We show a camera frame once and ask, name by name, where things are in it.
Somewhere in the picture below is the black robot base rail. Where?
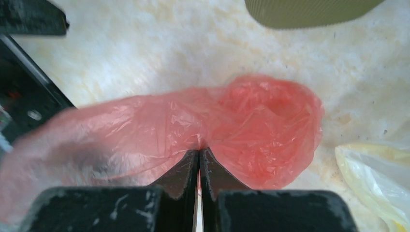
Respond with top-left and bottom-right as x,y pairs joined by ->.
0,0 -> 76,154

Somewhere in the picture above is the green ribbed trash bin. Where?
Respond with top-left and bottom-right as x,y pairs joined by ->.
245,0 -> 383,29

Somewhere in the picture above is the large clear plastic bag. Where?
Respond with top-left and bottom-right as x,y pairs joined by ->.
335,142 -> 410,232

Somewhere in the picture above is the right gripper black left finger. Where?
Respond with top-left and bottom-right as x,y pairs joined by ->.
19,150 -> 199,232

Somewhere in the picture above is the red plastic trash bag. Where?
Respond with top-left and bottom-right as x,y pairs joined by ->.
0,74 -> 324,225

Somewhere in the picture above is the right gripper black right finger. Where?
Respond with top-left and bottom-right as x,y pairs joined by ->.
199,148 -> 357,232

